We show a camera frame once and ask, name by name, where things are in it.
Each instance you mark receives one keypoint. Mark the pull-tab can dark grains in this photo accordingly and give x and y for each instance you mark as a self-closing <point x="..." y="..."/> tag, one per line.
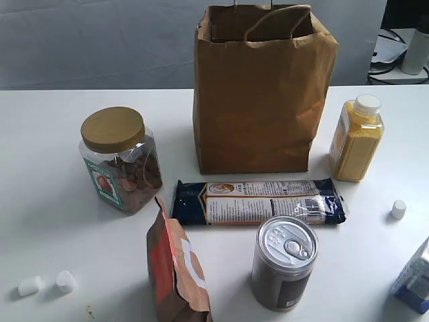
<point x="286" y="249"/>

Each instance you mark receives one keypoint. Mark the brown paper bag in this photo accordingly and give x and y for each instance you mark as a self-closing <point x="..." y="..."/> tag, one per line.
<point x="261" y="76"/>

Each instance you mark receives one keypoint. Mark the dark blue noodle package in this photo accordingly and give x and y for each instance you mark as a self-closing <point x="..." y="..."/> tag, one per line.
<point x="251" y="203"/>

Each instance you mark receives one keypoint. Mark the clear jar gold lid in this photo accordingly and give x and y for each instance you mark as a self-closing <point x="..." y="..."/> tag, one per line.
<point x="120" y="154"/>

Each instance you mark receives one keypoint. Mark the brown orange paper pouch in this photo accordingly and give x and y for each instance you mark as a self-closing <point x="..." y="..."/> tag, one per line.
<point x="177" y="279"/>

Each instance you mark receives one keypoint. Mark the yellow grain plastic bottle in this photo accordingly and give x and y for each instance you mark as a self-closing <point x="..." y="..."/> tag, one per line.
<point x="357" y="135"/>

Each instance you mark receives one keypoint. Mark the white marshmallow right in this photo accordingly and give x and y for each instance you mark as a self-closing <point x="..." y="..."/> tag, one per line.
<point x="398" y="209"/>

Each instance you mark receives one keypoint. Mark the white marshmallow far left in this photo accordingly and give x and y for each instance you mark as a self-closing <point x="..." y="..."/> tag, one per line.
<point x="30" y="286"/>

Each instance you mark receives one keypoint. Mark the white cylinder background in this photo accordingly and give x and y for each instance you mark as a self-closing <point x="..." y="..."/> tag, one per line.
<point x="417" y="52"/>

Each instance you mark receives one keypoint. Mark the blue white carton box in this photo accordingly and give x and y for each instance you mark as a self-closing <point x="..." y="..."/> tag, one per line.
<point x="411" y="286"/>

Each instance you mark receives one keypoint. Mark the black cables background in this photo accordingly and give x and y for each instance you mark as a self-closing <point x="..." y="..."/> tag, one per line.
<point x="384" y="70"/>

